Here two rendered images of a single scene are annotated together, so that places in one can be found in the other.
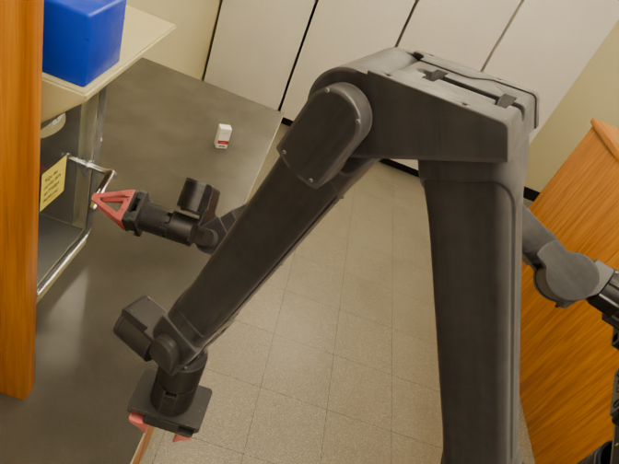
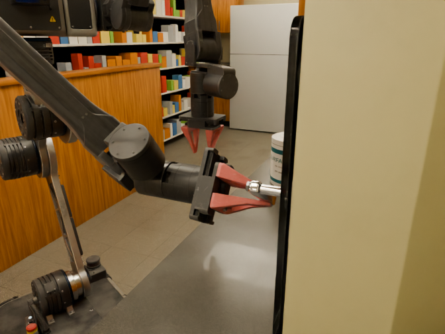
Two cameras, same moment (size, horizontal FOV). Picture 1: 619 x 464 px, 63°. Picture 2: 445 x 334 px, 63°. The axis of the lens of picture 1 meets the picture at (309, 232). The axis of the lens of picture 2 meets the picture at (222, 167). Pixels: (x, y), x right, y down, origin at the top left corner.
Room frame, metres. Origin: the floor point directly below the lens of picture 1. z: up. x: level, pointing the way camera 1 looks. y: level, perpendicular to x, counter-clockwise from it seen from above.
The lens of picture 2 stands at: (1.14, 0.58, 1.37)
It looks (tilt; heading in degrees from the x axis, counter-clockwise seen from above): 20 degrees down; 211
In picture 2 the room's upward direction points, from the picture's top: straight up
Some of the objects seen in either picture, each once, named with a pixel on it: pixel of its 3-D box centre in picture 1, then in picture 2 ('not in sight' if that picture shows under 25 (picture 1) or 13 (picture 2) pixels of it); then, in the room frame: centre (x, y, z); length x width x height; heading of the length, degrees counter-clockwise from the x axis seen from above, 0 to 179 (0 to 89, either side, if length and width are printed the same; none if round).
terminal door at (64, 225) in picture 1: (57, 198); (311, 172); (0.65, 0.44, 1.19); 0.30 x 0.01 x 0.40; 7
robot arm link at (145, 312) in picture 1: (160, 331); (214, 69); (0.40, 0.12, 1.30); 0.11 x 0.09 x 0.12; 71
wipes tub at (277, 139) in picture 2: not in sight; (291, 159); (0.11, 0.21, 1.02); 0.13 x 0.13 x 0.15
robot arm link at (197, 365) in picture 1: (179, 361); (203, 82); (0.40, 0.08, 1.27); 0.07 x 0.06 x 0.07; 71
